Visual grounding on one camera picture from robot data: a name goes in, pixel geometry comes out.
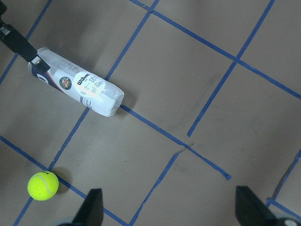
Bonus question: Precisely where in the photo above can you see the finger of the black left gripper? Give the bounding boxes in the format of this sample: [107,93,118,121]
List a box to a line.
[0,23,50,72]

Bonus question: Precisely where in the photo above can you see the clear Wilson tennis ball can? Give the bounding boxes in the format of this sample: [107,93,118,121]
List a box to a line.
[28,48,124,117]

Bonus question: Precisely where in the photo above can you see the yellow tennis ball centre back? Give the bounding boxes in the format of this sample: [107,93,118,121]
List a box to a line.
[27,171,59,201]

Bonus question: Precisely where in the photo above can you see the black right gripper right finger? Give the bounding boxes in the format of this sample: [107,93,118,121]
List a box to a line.
[235,186,301,226]

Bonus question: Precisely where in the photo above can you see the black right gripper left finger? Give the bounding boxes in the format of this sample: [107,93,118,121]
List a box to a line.
[58,188,104,226]

